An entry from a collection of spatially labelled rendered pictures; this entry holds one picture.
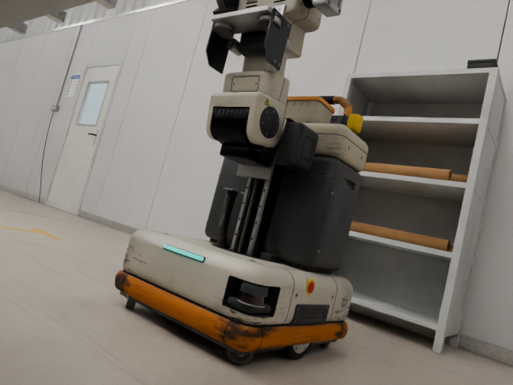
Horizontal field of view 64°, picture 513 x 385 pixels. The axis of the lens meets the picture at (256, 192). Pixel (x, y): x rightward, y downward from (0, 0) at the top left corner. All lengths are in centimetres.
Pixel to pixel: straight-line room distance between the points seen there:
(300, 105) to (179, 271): 79
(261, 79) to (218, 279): 65
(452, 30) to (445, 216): 133
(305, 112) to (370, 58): 191
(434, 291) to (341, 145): 159
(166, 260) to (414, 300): 189
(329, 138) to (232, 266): 59
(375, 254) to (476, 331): 74
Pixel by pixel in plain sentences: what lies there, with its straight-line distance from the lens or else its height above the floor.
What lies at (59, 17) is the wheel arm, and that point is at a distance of 133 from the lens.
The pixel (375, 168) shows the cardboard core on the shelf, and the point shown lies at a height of 93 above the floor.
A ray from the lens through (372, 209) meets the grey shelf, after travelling 301.
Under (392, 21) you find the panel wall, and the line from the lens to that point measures 359.
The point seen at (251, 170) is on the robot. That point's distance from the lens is 149.
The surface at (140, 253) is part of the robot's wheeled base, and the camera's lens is 146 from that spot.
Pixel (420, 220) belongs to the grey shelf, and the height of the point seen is 71.
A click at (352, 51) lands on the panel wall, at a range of 359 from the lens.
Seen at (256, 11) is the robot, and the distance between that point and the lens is 138.
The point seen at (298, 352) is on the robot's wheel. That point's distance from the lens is 141.
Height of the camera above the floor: 37
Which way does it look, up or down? 5 degrees up
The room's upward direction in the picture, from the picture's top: 14 degrees clockwise
